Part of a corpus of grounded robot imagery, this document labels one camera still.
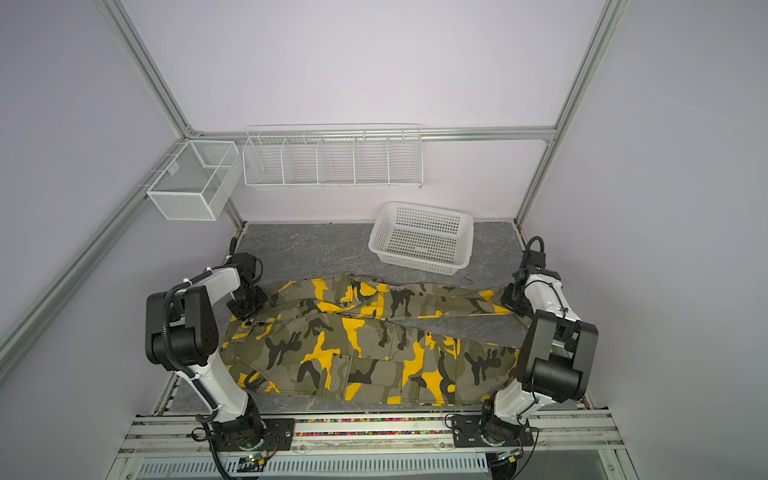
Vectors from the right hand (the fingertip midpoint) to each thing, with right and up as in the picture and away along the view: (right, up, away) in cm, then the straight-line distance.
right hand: (519, 309), depth 89 cm
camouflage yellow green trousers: (-52, -9, 0) cm, 53 cm away
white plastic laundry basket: (-27, +24, +26) cm, 45 cm away
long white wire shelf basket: (-58, +50, +9) cm, 77 cm away
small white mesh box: (-104, +41, +9) cm, 112 cm away
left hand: (-82, -2, +5) cm, 82 cm away
